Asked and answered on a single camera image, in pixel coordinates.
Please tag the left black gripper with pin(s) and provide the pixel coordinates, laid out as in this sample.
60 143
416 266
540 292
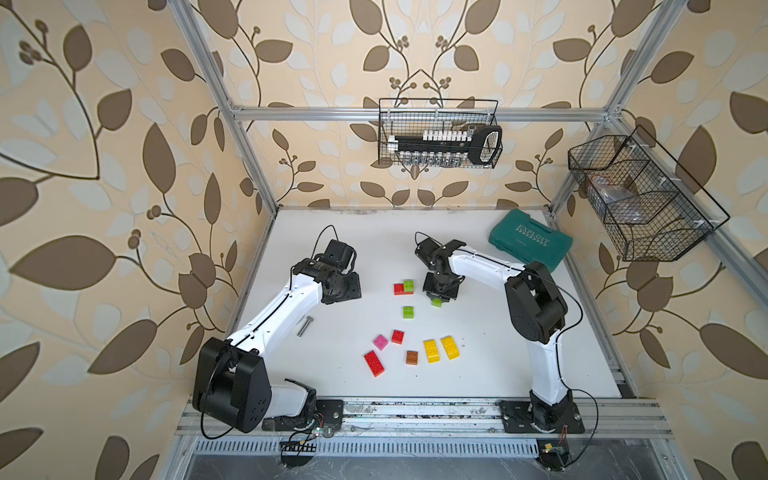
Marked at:
354 288

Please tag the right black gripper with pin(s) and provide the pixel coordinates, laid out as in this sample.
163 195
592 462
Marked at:
449 294

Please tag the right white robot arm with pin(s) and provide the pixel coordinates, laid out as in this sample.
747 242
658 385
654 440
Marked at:
535 304

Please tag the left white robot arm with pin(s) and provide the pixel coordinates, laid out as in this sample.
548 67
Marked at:
232 383

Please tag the yellow lego brick right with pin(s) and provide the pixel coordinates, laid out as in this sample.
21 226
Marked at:
450 347

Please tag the yellow lego brick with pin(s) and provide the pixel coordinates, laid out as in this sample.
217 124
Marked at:
450 347
431 351

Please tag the small red lego brick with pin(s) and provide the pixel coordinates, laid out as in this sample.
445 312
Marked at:
397 337

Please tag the yellow lego brick left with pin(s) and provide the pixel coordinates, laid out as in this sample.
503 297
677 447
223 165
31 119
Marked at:
431 351

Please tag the orange lego brick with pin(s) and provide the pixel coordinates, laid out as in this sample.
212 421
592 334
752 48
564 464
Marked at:
412 358

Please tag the pink lego brick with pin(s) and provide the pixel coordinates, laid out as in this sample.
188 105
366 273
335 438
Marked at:
380 342

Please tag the long red lego front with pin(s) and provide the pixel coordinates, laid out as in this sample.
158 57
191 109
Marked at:
374 363

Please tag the steel bolt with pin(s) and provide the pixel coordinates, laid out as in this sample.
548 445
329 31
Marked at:
307 322

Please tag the green plastic tool case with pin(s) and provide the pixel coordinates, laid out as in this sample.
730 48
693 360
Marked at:
528 240

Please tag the black socket set holder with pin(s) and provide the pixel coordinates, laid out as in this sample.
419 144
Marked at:
479 146

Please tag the left circuit board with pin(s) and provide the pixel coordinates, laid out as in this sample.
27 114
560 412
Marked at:
300 447

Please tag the circuit board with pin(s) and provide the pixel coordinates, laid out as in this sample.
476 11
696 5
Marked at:
553 456
300 447

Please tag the clear plastic bag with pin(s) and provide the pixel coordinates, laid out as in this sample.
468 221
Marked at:
620 204

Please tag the right circuit board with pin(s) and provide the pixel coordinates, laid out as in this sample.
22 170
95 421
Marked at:
553 456

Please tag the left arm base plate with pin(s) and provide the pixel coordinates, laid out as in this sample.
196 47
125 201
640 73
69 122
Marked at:
326 414

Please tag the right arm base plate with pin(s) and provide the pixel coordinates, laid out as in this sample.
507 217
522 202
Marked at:
535 416

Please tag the back wall wire basket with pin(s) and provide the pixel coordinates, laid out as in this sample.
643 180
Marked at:
412 116

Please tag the wall wire basket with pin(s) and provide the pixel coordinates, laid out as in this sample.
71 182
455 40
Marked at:
412 116
651 205

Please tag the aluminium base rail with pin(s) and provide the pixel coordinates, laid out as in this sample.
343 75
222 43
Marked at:
434 427

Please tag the right wall wire basket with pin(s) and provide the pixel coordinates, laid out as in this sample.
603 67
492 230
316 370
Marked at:
651 205

